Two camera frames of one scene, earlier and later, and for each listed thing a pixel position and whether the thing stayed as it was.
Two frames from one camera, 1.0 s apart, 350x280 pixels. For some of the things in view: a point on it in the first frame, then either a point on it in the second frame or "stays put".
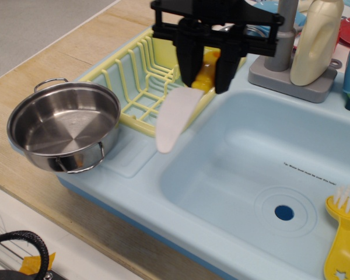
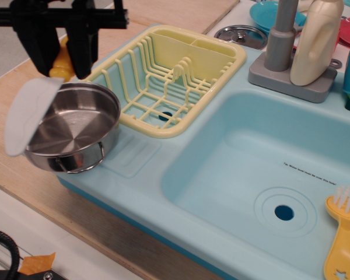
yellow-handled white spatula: [177, 104] → [31, 98]
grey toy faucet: [273, 73] stays put
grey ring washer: [334, 60] stays put
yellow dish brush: [345, 206] stays put
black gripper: [238, 27] → [37, 25]
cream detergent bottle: [318, 38] stays put
